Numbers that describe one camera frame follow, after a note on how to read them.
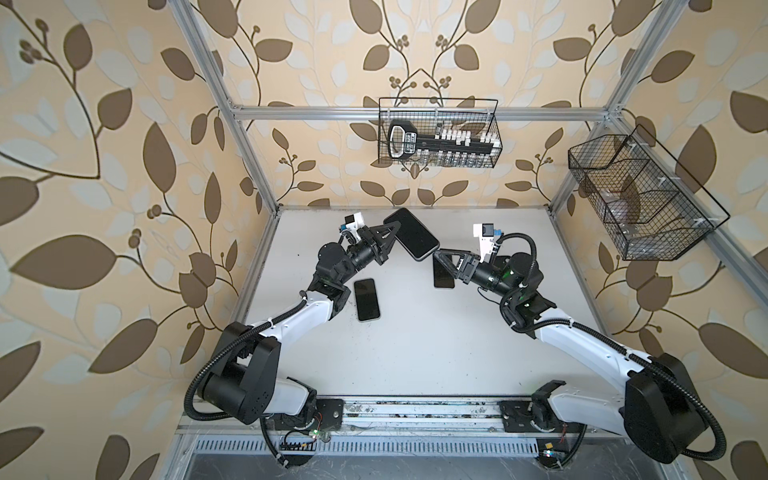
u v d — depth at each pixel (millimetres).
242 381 426
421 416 753
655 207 721
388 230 722
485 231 666
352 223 736
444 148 845
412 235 702
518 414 731
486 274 657
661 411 399
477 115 909
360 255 677
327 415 742
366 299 930
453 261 756
